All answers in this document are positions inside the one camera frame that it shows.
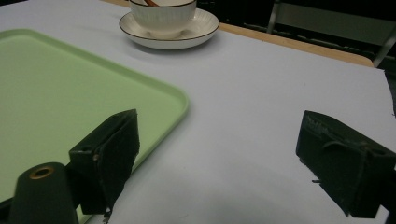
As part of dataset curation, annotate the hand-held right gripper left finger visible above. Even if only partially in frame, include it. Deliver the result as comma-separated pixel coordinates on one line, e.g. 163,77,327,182
68,108,141,217

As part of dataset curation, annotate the white saucer with dark rim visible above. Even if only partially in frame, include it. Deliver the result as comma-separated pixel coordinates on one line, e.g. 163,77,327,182
119,7,220,50

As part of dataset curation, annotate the white ribbed cup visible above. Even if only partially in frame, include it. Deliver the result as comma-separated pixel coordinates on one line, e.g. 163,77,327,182
129,0,198,40

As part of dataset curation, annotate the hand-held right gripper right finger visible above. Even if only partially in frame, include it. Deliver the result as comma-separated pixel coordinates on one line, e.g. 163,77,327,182
295,109,396,219

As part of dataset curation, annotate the light green plastic tray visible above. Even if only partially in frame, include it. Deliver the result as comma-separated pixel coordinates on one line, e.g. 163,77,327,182
0,28,190,224

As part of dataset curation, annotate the metal stand frame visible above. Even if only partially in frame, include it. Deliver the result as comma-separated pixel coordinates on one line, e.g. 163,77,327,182
266,0,396,68

